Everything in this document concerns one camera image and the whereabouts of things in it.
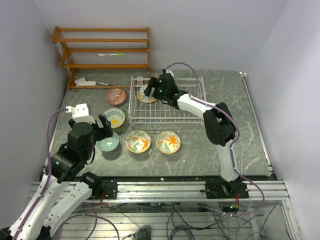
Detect orange floral bowl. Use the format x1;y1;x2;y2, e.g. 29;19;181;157
137;84;156;104
125;130;151;154
156;131;181;154

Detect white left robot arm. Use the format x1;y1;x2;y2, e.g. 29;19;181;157
0;114;113;240

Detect wooden shelf rack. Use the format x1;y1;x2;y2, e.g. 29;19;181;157
51;26;151;89

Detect blue yellow patterned bowl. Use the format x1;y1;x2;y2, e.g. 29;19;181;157
104;108;126;129

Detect small red white card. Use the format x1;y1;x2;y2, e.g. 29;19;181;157
135;76;144;86

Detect plain light teal bowl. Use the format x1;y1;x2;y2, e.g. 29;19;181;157
96;132;120;152

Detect red patterned bowl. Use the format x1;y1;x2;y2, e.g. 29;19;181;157
105;88;127;106

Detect pink white pen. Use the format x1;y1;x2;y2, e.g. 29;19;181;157
96;82;115;87

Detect green white pen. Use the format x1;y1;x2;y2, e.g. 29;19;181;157
98;53;124;57

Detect white red box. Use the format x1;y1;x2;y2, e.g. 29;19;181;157
74;77;97;87

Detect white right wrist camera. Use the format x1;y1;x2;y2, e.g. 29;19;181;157
162;69;175;77

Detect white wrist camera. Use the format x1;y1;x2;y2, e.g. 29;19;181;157
162;69;175;77
65;103;95;124

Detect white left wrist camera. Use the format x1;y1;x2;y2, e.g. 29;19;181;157
65;103;95;124

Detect white wire dish rack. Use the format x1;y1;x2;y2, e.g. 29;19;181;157
128;77;204;124

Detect loose purple floor cable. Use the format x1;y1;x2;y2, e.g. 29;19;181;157
57;201;121;240

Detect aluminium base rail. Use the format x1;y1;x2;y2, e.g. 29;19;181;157
104;180;290;203

